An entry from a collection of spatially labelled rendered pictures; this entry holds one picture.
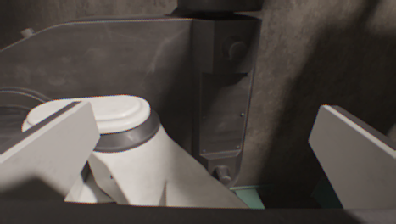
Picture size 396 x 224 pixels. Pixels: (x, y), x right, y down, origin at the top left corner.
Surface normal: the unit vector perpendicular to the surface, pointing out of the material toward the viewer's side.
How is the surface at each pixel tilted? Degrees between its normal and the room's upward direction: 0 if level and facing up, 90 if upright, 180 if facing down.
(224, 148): 0
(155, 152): 90
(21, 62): 0
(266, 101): 0
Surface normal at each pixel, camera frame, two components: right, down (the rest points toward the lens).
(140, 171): 0.00, -0.86
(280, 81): 0.17, 0.50
